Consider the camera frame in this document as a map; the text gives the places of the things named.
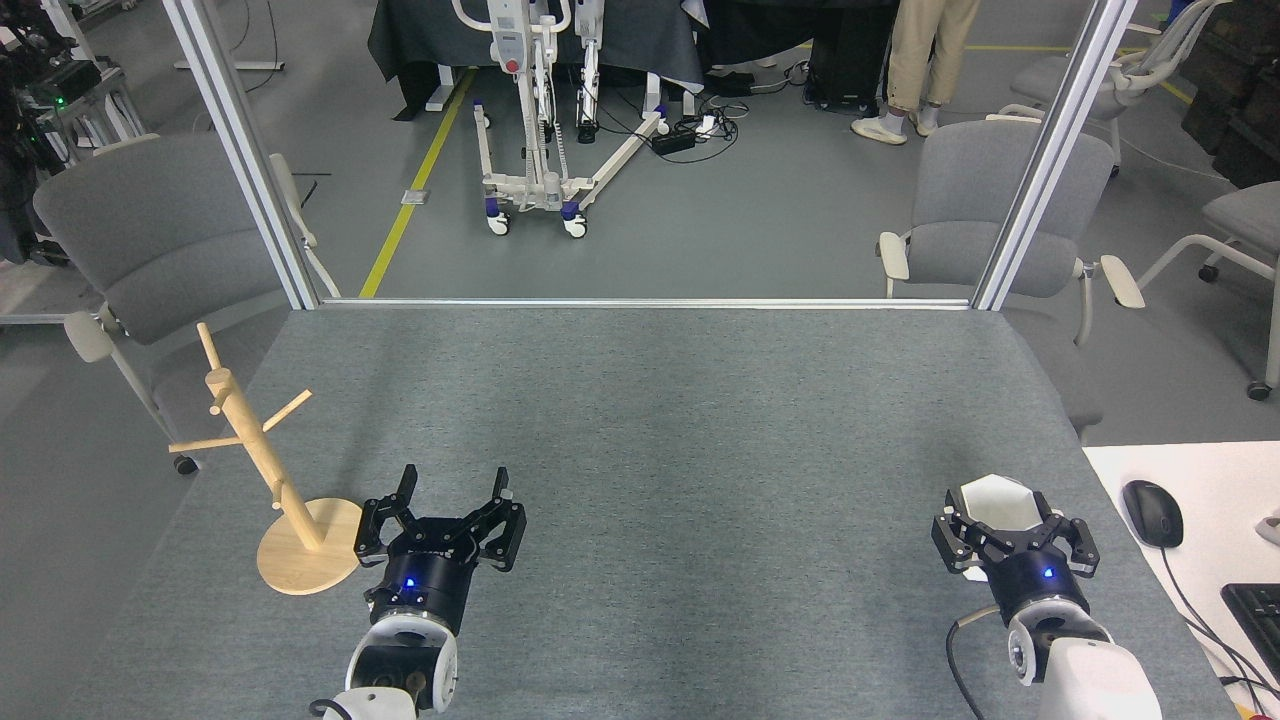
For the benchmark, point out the grey chair with armrests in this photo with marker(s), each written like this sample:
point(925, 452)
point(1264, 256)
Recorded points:
point(960, 200)
point(160, 240)

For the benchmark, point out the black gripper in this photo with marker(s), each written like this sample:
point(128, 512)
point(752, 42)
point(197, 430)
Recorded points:
point(1035, 585)
point(425, 585)

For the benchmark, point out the table with black cloth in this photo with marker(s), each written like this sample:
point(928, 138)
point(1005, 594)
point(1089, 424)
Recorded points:
point(430, 40)

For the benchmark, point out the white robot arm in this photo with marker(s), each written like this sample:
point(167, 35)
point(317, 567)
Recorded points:
point(400, 665)
point(1090, 670)

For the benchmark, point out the black keyboard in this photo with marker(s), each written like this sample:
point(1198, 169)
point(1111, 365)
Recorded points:
point(1258, 620)

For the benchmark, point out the white desk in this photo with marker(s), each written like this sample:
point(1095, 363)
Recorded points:
point(1220, 480)

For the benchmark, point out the person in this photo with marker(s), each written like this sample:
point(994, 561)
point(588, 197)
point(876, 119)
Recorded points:
point(925, 50)

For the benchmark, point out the black equipment case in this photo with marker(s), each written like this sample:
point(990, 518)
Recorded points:
point(845, 65)

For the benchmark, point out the black computer mouse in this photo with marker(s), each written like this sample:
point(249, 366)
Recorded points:
point(1152, 512)

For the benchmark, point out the white frame office chair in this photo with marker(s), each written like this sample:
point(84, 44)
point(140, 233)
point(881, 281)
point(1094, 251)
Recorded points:
point(1130, 75)

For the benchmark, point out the grey chair on castors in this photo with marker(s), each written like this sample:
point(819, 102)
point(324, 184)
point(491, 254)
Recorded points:
point(1245, 220)

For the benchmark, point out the wooden cup rack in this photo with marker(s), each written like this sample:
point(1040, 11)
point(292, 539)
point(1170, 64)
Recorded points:
point(300, 560)

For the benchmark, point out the silver aluminium post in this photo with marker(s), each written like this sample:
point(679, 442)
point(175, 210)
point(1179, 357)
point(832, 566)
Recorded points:
point(1050, 160)
point(245, 150)

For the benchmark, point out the equipment cart with devices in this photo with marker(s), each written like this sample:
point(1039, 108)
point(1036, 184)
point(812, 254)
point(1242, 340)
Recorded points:
point(60, 85)

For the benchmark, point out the silver table edge rail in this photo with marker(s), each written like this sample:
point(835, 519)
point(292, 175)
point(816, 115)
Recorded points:
point(640, 303)

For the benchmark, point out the white rounded object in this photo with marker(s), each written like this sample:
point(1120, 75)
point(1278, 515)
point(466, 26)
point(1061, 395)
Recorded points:
point(1270, 528)

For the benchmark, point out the white stand on wheels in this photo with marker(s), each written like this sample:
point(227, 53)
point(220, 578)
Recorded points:
point(512, 50)

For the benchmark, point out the white hexagonal cup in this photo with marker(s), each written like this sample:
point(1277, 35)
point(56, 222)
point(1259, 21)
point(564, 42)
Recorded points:
point(1000, 500)

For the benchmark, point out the black power adapter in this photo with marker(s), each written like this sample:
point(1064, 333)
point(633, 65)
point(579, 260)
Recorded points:
point(675, 141)

